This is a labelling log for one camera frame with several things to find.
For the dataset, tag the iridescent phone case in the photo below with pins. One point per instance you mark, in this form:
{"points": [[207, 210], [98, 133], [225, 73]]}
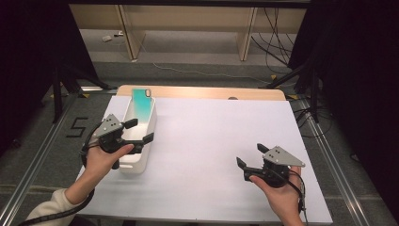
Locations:
{"points": [[141, 105]]}

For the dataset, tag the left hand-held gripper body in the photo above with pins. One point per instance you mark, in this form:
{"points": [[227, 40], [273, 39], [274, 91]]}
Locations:
{"points": [[109, 133]]}

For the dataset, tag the person's left hand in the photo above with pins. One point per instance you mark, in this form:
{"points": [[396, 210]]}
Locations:
{"points": [[98, 163]]}

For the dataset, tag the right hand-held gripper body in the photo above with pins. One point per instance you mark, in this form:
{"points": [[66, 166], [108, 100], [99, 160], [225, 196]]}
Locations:
{"points": [[277, 163]]}

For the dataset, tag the person's right hand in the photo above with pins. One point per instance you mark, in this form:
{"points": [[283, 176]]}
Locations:
{"points": [[282, 197]]}

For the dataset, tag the aluminium floor rail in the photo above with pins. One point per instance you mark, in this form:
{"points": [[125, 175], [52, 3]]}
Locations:
{"points": [[34, 163], [335, 163]]}

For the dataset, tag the small white floor object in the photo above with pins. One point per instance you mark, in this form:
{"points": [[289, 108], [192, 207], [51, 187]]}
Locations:
{"points": [[106, 38]]}

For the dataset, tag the black metal stand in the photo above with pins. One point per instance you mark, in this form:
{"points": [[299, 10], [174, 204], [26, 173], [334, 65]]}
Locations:
{"points": [[313, 91], [57, 94]]}

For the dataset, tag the black curtain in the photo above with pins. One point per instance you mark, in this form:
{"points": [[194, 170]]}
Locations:
{"points": [[31, 62], [360, 78]]}

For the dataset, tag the light wooden desk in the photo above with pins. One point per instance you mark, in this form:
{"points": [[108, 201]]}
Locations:
{"points": [[188, 15]]}

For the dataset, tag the white plastic storage bin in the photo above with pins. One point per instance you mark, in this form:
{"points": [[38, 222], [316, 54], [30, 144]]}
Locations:
{"points": [[138, 163]]}

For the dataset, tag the white table cover sheet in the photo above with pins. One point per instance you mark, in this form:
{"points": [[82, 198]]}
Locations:
{"points": [[200, 135]]}

